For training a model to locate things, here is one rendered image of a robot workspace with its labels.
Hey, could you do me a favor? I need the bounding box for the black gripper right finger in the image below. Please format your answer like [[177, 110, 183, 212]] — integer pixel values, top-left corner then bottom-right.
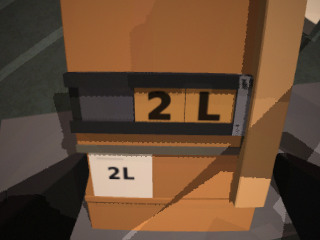
[[272, 152, 320, 240]]

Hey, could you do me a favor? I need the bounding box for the beige flat box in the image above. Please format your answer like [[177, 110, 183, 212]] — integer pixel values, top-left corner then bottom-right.
[[303, 0, 320, 35]]

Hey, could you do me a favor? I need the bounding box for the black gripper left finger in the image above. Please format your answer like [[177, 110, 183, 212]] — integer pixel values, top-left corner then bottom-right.
[[0, 153, 89, 240]]

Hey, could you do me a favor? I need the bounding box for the orange letter tile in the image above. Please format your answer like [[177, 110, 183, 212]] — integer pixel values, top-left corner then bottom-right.
[[184, 88, 237, 123]]

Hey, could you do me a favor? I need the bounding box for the brown square tile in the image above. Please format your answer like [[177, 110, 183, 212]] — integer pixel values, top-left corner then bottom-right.
[[135, 87, 185, 121]]

